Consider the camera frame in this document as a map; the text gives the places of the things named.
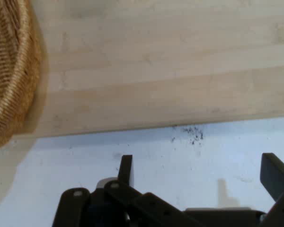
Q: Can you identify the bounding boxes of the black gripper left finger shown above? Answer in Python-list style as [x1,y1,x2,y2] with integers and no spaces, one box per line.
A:
[52,155,195,227]

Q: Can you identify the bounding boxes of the light wooden cutting board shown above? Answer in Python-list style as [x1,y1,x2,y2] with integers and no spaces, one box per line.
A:
[26,0,284,139]

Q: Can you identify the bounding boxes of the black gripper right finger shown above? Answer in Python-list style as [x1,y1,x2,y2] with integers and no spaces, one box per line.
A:
[259,152,284,227]

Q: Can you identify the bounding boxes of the woven wicker basket with handles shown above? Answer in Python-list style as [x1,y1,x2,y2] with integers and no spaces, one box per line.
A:
[0,0,49,157]

